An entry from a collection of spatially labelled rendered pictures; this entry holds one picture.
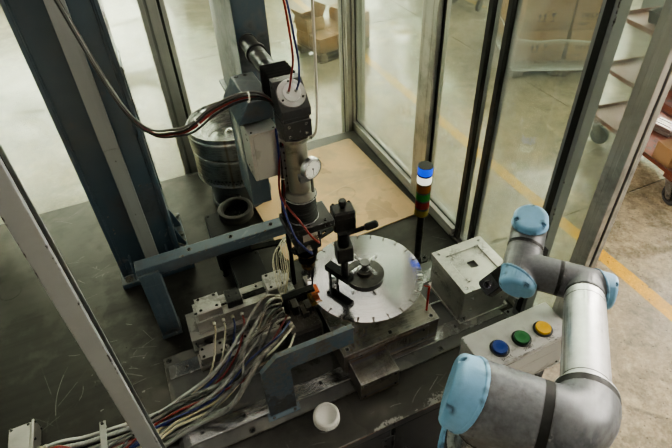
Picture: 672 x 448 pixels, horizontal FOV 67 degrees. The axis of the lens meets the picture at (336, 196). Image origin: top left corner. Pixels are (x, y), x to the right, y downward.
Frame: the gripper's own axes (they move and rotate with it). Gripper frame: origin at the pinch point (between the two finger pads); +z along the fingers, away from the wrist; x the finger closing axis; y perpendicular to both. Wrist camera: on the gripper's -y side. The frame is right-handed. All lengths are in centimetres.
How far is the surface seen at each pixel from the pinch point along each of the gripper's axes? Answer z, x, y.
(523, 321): 6.0, -5.8, 0.1
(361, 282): -5.3, 19.3, -35.3
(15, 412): -6, 27, -136
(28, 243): -79, 6, -80
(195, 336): 0, 29, -86
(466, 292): 5.6, 8.3, -9.0
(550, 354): 13.1, -14.5, 3.2
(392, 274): -2.0, 19.3, -26.2
